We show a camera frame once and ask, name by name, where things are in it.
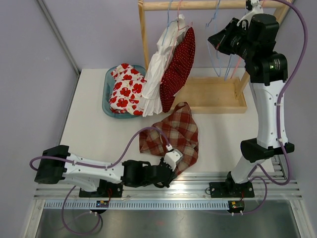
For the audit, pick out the dark red dotted garment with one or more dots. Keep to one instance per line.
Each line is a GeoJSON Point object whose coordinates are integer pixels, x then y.
{"type": "Point", "coordinates": [178, 70]}

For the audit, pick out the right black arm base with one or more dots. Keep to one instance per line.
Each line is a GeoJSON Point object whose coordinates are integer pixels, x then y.
{"type": "Point", "coordinates": [223, 190]}

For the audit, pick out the white ruffled garment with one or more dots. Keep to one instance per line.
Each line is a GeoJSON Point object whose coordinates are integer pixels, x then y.
{"type": "Point", "coordinates": [150, 101]}

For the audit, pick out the white red poppy skirt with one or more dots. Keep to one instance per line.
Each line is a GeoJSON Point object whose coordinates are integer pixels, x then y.
{"type": "Point", "coordinates": [127, 90]}

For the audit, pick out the light blue hanger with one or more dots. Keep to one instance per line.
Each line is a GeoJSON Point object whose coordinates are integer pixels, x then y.
{"type": "Point", "coordinates": [218, 69]}
{"type": "Point", "coordinates": [228, 67]}
{"type": "Point", "coordinates": [169, 29]}

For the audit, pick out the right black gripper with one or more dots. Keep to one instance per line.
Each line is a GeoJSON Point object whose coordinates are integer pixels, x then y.
{"type": "Point", "coordinates": [220, 41]}

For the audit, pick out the wooden clothes rack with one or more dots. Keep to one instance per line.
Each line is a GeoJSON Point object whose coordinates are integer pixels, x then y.
{"type": "Point", "coordinates": [204, 94]}

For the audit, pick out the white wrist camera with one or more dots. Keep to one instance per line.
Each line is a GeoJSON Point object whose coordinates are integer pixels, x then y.
{"type": "Point", "coordinates": [172, 157]}
{"type": "Point", "coordinates": [253, 7]}

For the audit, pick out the pink hanger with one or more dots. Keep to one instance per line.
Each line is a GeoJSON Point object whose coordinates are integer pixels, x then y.
{"type": "Point", "coordinates": [178, 29]}
{"type": "Point", "coordinates": [239, 60]}

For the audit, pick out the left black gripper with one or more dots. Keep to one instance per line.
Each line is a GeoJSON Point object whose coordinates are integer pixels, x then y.
{"type": "Point", "coordinates": [166, 183]}

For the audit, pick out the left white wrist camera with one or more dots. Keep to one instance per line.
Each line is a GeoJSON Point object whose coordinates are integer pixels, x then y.
{"type": "Point", "coordinates": [172, 157]}

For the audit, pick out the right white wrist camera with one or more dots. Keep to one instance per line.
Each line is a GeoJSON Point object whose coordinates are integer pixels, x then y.
{"type": "Point", "coordinates": [253, 7]}

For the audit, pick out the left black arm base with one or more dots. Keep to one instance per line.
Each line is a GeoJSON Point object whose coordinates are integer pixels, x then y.
{"type": "Point", "coordinates": [105, 190]}

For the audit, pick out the aluminium mounting rail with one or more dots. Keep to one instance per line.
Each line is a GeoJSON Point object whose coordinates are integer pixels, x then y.
{"type": "Point", "coordinates": [187, 186]}

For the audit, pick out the white slotted cable duct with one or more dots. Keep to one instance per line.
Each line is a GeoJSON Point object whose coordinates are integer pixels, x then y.
{"type": "Point", "coordinates": [139, 204]}

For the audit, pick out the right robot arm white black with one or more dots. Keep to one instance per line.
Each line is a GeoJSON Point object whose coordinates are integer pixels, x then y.
{"type": "Point", "coordinates": [253, 40]}

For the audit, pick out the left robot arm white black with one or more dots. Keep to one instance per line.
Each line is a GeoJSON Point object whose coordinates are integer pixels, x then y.
{"type": "Point", "coordinates": [57, 165]}

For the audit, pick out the teal plastic basin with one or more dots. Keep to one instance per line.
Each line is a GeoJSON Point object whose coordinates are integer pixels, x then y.
{"type": "Point", "coordinates": [108, 87]}

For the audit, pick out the red plaid garment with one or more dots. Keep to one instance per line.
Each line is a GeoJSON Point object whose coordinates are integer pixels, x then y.
{"type": "Point", "coordinates": [182, 133]}

